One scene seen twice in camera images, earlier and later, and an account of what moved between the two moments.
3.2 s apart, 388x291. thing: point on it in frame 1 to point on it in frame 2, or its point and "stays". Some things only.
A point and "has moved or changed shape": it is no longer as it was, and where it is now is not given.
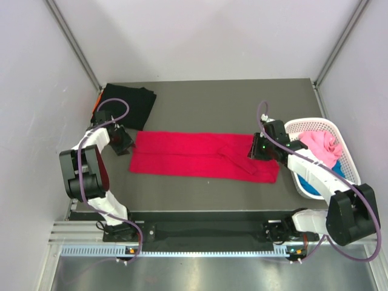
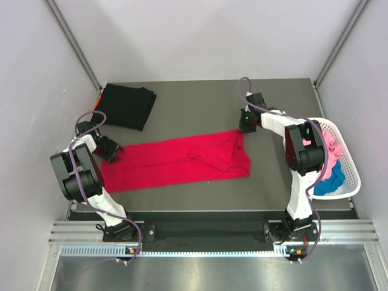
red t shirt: [215, 154] has moved or changed shape
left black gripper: [122, 149] to [114, 148]
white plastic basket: [297, 127] stays
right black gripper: [254, 153] to [242, 127]
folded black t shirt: [140, 100] stays
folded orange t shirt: [97, 104] stays
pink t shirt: [322, 145] stays
